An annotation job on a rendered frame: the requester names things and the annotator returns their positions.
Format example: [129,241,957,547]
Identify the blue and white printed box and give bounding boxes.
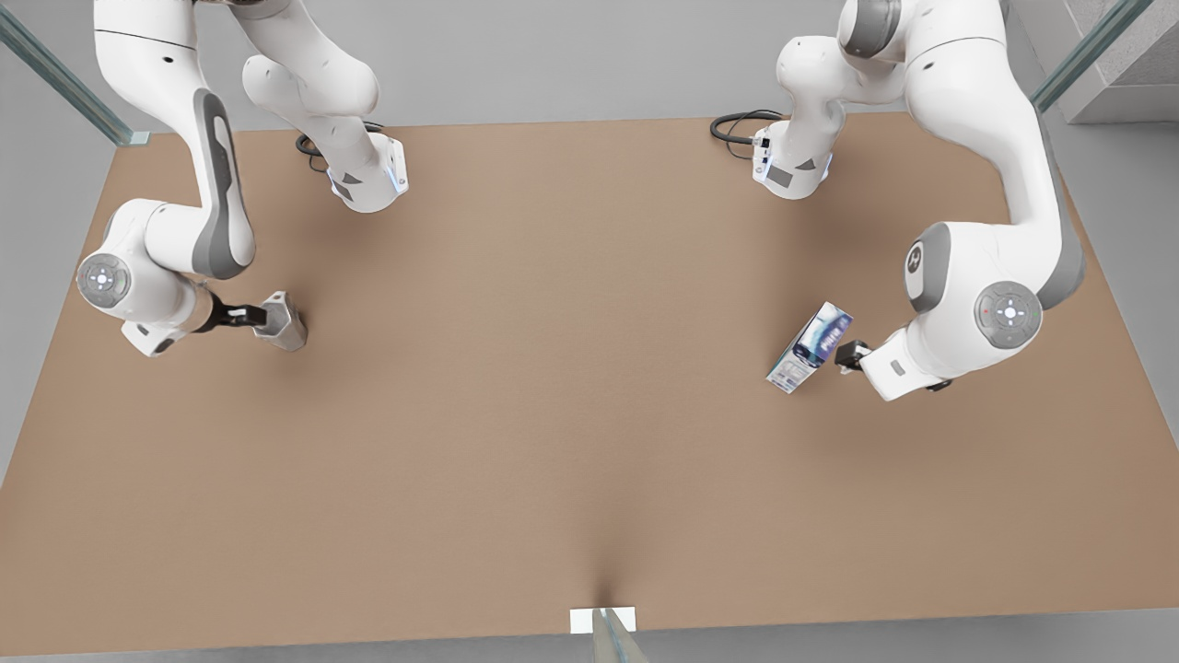
[765,300,855,396]

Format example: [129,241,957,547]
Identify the grey concrete block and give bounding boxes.
[1059,0,1179,125]

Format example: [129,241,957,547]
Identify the black cable loop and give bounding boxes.
[709,109,786,160]
[295,122,385,173]

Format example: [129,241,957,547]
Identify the silver frame post with white foot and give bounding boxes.
[569,606,648,663]

